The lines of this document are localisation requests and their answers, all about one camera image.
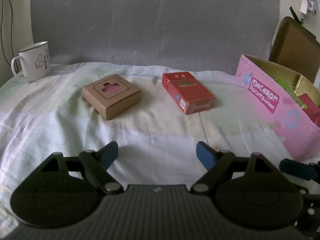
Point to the white enamel mug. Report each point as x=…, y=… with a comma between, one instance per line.
x=35, y=62

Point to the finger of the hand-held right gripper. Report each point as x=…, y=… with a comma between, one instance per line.
x=295, y=168

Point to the green packet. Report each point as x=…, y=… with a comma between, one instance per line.
x=292, y=92

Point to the brown cardboard box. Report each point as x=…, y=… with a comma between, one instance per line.
x=117, y=105

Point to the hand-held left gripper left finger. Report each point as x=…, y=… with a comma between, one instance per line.
x=110, y=155

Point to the red cigarette box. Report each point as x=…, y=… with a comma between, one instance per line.
x=192, y=95

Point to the pink biscuit tin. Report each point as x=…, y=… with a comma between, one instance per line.
x=275, y=110

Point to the white hanging items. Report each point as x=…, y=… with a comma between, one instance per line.
x=310, y=2

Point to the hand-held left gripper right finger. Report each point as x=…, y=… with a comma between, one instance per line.
x=205, y=155

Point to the grey fabric backrest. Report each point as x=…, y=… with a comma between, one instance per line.
x=150, y=25

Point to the black strip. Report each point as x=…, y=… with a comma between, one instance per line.
x=296, y=15

